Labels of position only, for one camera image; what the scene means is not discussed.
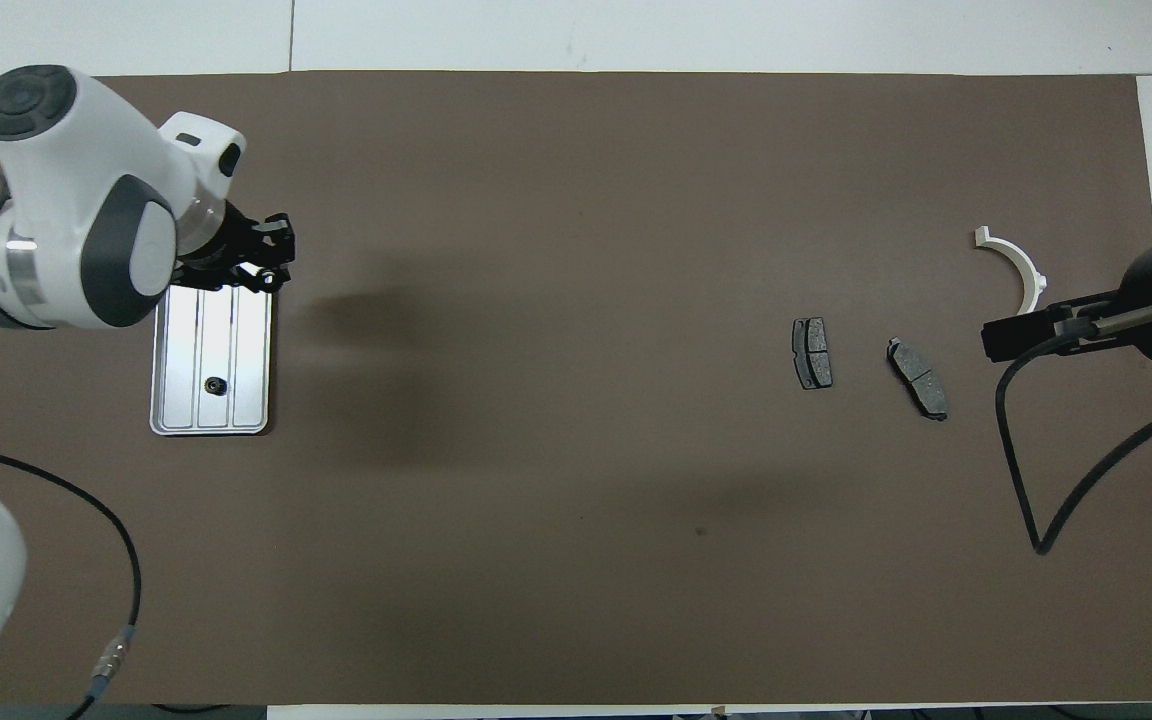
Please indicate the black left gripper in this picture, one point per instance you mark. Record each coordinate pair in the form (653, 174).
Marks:
(221, 240)

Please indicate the small black bearing gear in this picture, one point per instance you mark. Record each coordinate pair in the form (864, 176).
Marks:
(215, 385)

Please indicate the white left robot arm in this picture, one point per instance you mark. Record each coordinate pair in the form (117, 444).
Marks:
(66, 150)

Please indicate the silver metal tray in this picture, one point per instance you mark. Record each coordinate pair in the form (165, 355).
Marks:
(236, 350)

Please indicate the elongated dark brake pad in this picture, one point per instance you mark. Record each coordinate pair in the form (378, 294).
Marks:
(918, 380)

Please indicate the rectangular dark brake pad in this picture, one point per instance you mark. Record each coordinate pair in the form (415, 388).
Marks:
(813, 352)

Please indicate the brown table mat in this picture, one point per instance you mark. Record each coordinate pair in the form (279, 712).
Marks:
(536, 300)

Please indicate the white curved plastic bracket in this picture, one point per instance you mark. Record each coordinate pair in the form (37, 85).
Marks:
(982, 238)

